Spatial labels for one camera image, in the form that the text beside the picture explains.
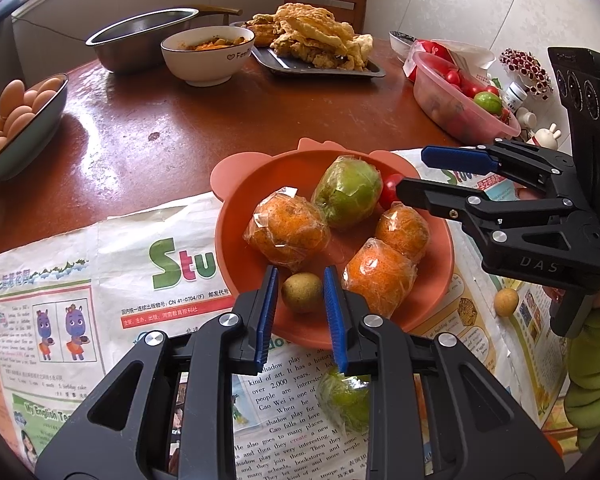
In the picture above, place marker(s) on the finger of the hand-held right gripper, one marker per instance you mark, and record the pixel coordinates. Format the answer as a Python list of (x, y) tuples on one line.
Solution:
[(440, 196), (455, 157)]

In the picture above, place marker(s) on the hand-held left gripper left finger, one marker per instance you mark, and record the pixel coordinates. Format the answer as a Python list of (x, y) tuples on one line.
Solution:
[(267, 310)]

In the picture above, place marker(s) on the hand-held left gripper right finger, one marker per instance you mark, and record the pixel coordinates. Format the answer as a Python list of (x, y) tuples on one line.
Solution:
[(332, 320)]

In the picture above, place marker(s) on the brown longan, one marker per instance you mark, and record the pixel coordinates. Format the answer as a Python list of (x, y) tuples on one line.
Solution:
[(302, 292), (506, 302)]

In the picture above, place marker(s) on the red cherry tomato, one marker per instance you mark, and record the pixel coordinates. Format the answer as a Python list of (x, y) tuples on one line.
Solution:
[(390, 190)]

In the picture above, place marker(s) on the orange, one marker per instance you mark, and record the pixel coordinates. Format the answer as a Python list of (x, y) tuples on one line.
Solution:
[(402, 230), (377, 280), (287, 227)]

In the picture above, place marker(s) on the green citrus fruit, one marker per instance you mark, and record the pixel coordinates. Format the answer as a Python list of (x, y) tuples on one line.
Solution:
[(345, 400), (347, 192)]

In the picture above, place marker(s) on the orange plastic plate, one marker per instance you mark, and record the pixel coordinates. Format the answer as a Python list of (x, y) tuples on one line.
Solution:
[(260, 190)]

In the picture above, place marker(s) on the person's right forearm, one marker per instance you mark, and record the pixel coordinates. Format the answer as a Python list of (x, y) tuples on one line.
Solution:
[(595, 370)]

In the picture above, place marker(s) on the white rabbit figurine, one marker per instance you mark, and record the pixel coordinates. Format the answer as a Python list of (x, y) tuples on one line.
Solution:
[(547, 137)]

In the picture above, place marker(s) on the pink plastic basin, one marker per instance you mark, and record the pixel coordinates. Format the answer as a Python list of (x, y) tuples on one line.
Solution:
[(440, 105)]

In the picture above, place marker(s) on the green tomato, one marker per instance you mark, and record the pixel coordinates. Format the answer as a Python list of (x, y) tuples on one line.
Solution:
[(487, 101)]

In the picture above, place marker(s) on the pile of red tomatoes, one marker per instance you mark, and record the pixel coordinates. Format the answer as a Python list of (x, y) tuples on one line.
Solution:
[(452, 77)]

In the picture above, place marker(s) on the white medicine bottle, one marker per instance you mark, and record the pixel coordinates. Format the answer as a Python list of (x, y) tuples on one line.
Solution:
[(515, 97)]

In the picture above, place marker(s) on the white plastic bag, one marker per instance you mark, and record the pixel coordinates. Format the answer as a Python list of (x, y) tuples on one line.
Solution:
[(475, 57)]

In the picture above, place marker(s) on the red plastic bag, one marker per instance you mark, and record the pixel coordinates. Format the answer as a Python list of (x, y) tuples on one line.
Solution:
[(430, 47)]

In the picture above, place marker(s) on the red and white flower decoration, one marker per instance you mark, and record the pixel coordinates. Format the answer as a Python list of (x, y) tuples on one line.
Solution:
[(527, 67)]

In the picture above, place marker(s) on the small white bowl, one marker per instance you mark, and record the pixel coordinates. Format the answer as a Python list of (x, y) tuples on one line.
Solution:
[(400, 40)]

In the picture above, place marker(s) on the open newspaper spread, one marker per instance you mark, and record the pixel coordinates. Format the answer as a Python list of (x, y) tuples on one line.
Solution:
[(130, 285)]

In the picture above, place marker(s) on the newspaper with sunflower print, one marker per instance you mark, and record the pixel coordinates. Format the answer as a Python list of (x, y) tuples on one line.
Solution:
[(525, 330)]

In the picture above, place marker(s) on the grey metal tray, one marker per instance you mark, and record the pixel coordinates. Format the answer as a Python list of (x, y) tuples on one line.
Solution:
[(290, 65)]

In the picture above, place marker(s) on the pile of fried food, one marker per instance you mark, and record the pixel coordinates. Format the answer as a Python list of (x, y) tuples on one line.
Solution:
[(310, 30)]

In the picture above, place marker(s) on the white ceramic bowl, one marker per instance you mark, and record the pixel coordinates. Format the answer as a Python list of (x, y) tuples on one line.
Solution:
[(200, 67)]

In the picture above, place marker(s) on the stewed food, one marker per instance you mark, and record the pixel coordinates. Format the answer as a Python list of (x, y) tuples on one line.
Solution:
[(210, 42)]

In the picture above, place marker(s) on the blue egg bowl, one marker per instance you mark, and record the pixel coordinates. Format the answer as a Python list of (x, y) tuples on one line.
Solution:
[(35, 135)]

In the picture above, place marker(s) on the stainless steel basin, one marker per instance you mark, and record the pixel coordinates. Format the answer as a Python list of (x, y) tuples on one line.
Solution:
[(130, 52)]

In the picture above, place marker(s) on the pile of brown eggs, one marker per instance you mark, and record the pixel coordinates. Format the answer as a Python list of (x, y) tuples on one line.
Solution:
[(15, 110)]

